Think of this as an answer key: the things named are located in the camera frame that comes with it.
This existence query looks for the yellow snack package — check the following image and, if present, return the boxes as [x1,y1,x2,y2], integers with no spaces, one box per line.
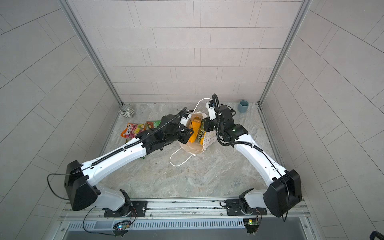
[196,122,206,145]
[189,117,202,143]

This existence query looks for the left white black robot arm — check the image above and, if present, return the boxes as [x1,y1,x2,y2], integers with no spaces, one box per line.
[64,111,194,211]

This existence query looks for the teal ceramic cup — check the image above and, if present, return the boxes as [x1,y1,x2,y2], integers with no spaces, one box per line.
[238,100,249,113]

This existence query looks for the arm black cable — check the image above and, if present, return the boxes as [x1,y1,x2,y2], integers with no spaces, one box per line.
[47,107,188,201]
[211,93,291,222]

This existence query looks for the green chip snack bag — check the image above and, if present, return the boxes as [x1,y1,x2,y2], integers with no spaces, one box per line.
[146,120,161,129]

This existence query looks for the right circuit board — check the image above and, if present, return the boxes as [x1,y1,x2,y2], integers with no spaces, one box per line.
[243,219,260,234]

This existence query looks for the striped ceramic mug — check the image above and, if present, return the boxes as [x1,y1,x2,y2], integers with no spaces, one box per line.
[119,104,135,118]

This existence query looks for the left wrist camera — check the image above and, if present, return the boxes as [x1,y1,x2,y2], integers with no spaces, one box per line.
[180,111,192,127]

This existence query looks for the left green circuit board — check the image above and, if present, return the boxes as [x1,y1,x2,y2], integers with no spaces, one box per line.
[113,221,132,231]

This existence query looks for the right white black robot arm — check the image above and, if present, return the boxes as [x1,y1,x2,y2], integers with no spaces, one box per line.
[205,106,302,218]

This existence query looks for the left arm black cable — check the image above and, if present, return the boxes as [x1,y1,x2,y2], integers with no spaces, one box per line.
[47,107,188,201]

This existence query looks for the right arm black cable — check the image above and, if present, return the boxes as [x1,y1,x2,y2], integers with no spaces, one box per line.
[211,93,291,222]

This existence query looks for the right aluminium corner post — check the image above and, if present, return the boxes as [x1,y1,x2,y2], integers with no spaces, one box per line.
[259,0,312,106]

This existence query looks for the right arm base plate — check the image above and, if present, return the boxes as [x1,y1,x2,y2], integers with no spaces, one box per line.
[220,199,268,216]

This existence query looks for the aluminium mounting rail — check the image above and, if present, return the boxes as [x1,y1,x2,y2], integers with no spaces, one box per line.
[58,196,313,221]

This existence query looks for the white printed paper bag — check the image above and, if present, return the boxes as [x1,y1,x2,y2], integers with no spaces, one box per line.
[169,98,217,167]

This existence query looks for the aluminium corner post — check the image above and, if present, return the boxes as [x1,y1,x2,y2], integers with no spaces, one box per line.
[259,0,312,106]
[58,0,123,106]

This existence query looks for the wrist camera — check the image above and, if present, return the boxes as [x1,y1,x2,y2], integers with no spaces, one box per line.
[206,100,216,121]
[180,111,192,127]

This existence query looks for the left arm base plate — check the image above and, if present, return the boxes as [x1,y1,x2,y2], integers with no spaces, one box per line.
[104,201,148,218]

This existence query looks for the left aluminium corner post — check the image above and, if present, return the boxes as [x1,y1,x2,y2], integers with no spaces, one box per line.
[58,0,123,106]

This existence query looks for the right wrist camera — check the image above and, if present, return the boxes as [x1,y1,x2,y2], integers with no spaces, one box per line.
[206,100,216,121]

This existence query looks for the pink orange candy bag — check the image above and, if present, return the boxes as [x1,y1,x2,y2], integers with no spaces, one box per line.
[121,123,147,139]

